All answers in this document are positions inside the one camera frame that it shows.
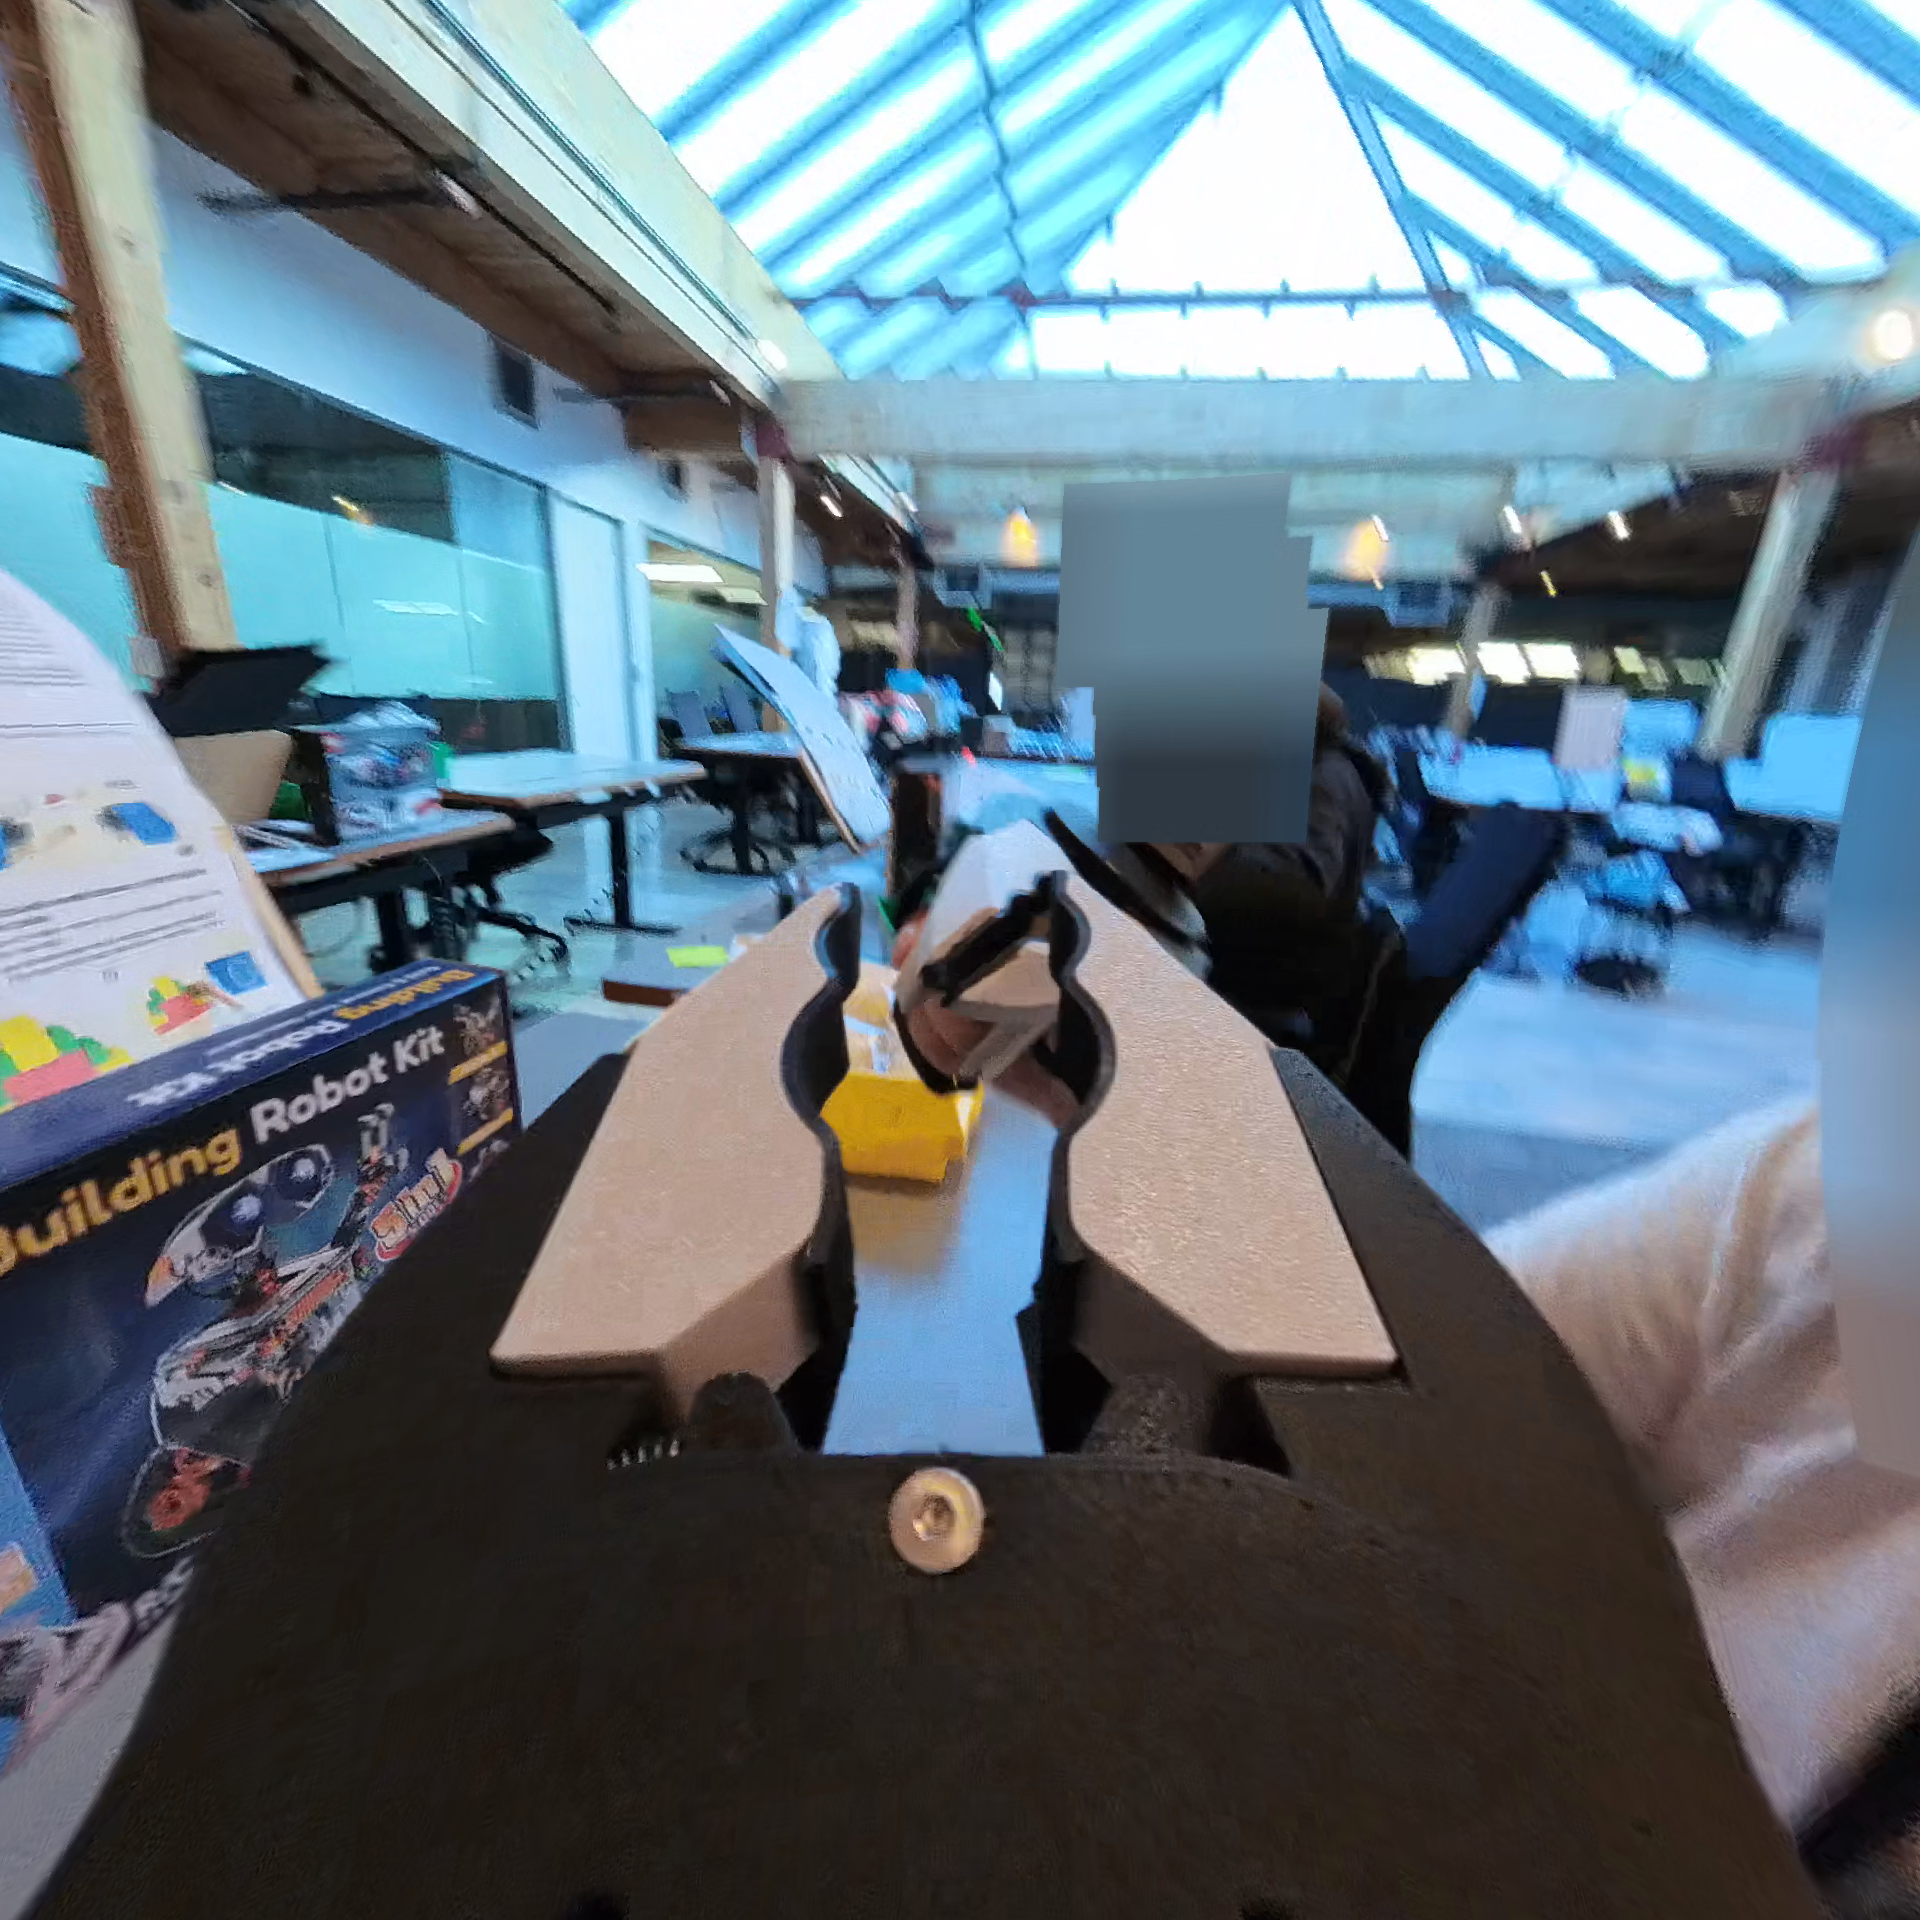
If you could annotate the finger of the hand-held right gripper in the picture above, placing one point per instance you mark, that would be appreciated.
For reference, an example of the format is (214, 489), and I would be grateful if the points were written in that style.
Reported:
(991, 878)
(1013, 1015)

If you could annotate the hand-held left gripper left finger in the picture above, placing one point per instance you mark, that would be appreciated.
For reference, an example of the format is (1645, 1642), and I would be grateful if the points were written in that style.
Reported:
(675, 1199)

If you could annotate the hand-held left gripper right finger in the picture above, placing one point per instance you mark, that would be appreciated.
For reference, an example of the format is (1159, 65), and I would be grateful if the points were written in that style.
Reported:
(1215, 1199)

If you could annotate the grey desk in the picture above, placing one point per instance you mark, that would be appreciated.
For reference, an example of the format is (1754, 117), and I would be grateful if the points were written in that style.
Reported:
(932, 1320)

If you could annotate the white top office desk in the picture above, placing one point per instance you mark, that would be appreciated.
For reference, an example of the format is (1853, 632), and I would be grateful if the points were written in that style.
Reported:
(571, 771)

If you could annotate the wooden office desk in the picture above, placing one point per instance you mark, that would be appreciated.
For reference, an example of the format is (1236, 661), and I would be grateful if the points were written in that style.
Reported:
(377, 844)

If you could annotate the white task instruction board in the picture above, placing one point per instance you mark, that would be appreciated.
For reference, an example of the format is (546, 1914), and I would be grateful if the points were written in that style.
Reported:
(107, 841)

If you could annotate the person's right hand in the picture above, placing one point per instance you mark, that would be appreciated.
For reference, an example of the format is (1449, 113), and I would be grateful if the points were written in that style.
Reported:
(932, 1032)

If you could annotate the yellow plastic bin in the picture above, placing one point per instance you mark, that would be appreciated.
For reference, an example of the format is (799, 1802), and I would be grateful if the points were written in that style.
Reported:
(901, 1125)

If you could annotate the white board on wooden stand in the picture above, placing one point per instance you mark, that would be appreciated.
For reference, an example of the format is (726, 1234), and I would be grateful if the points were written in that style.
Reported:
(812, 720)

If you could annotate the green sticky note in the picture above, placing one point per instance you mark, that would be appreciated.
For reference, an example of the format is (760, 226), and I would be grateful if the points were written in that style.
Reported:
(696, 955)

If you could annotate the dark blue robot kit box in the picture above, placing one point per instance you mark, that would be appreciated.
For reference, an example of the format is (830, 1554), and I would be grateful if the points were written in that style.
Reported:
(227, 1246)

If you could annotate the boxed toy set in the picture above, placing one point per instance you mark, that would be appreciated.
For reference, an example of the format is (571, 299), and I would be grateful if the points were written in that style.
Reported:
(377, 771)

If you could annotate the cardboard box with black lid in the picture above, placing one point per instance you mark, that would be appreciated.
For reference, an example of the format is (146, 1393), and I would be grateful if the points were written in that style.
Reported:
(241, 690)

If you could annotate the wooden support post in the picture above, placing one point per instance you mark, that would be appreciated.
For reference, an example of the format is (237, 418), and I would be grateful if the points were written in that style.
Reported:
(1770, 599)
(118, 378)

